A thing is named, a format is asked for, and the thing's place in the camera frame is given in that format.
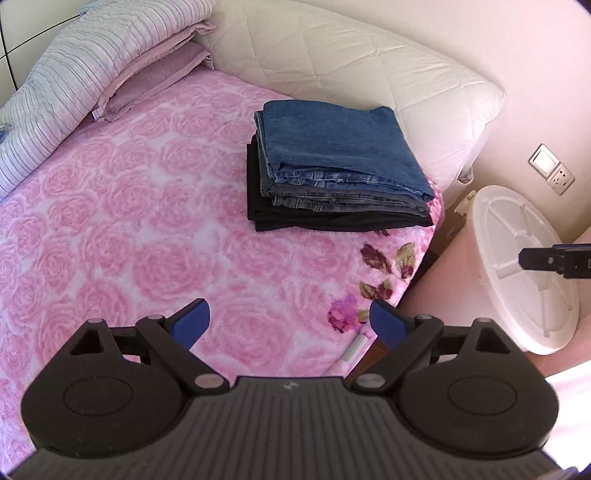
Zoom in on grey denim jeans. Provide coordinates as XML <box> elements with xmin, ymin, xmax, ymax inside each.
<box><xmin>257</xmin><ymin>134</ymin><xmax>433</xmax><ymax>219</ymax></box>

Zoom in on white quilted headboard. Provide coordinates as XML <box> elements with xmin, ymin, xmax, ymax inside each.
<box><xmin>196</xmin><ymin>0</ymin><xmax>507</xmax><ymax>195</ymax></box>

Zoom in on white wall socket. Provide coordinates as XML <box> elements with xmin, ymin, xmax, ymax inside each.
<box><xmin>547</xmin><ymin>162</ymin><xmax>576</xmax><ymax>196</ymax></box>

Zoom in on mauve pillow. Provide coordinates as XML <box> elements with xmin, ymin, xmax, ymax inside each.
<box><xmin>92</xmin><ymin>45</ymin><xmax>215</xmax><ymax>123</ymax></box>

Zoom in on light lilac pillow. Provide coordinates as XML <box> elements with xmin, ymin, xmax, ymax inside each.
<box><xmin>98</xmin><ymin>25</ymin><xmax>218</xmax><ymax>109</ymax></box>

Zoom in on white wall switch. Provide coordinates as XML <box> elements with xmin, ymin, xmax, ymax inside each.
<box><xmin>528</xmin><ymin>143</ymin><xmax>561</xmax><ymax>175</ymax></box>

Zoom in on black pants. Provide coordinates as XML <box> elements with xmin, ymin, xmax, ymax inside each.
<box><xmin>246</xmin><ymin>134</ymin><xmax>435</xmax><ymax>233</ymax></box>

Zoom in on white round plastic stool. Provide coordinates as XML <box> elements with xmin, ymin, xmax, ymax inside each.
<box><xmin>454</xmin><ymin>185</ymin><xmax>581</xmax><ymax>356</ymax></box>

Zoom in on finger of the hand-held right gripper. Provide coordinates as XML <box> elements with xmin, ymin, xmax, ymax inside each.
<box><xmin>517</xmin><ymin>246</ymin><xmax>567</xmax><ymax>277</ymax></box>

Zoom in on blue denim jeans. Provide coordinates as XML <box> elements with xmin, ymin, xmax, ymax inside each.
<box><xmin>253</xmin><ymin>99</ymin><xmax>437</xmax><ymax>205</ymax></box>

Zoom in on pink rose-patterned blanket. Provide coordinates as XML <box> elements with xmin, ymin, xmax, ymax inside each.
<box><xmin>0</xmin><ymin>69</ymin><xmax>447</xmax><ymax>468</ymax></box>

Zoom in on striped grey pillow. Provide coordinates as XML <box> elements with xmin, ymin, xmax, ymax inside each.
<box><xmin>0</xmin><ymin>0</ymin><xmax>218</xmax><ymax>200</ymax></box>

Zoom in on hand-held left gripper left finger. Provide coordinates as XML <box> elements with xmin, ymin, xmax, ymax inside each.
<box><xmin>69</xmin><ymin>298</ymin><xmax>230</xmax><ymax>396</ymax></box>

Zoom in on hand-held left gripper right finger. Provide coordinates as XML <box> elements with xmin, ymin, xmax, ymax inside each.
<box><xmin>344</xmin><ymin>298</ymin><xmax>511</xmax><ymax>396</ymax></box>

